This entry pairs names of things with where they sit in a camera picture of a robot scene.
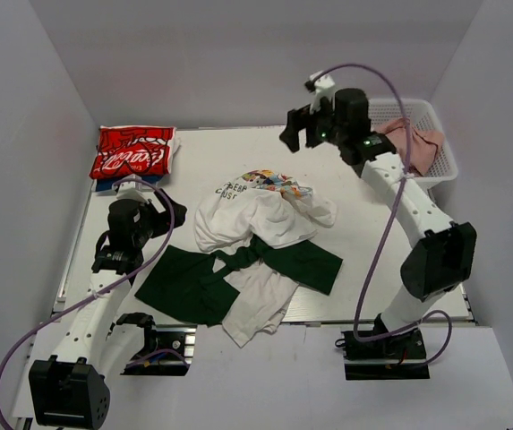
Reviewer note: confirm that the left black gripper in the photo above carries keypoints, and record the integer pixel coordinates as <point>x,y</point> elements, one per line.
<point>162,218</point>

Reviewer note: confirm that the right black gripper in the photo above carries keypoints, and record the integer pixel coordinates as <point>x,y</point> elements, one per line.
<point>297,121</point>

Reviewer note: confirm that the white colourful print t shirt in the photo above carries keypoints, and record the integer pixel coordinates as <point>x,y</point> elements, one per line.
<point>275,207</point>

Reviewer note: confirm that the green and white t shirt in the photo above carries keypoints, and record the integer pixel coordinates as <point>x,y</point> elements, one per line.
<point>245,289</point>

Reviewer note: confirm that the pink t shirt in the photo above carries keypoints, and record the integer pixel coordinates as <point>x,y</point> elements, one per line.
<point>426,145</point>

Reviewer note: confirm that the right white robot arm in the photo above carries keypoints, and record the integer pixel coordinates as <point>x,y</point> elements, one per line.
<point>442,250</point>

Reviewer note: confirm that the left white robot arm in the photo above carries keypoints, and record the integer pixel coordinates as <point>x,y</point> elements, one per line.
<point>69,389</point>

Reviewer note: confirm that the folded blue shirt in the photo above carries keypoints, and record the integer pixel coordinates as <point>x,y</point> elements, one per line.
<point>107,186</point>

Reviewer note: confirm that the folded white shirt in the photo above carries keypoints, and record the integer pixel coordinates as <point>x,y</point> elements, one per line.
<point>174,146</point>

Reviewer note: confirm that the folded red coca-cola shirt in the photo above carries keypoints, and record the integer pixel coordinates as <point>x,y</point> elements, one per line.
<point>132,150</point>

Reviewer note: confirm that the white plastic basket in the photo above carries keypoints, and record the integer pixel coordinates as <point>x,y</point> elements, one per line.
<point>420,114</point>

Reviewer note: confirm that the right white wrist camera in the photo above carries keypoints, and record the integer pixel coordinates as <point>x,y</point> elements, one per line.
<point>321,86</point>

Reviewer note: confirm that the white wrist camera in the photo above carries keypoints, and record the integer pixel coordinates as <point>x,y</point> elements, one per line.
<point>133,188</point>
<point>321,86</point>

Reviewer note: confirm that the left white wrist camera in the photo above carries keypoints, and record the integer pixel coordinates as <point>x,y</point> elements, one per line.
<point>133,188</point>

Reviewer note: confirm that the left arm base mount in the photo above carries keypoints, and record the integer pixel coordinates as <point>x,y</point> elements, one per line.
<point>165,350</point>

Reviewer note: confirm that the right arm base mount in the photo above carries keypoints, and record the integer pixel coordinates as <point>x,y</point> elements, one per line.
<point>396,358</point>

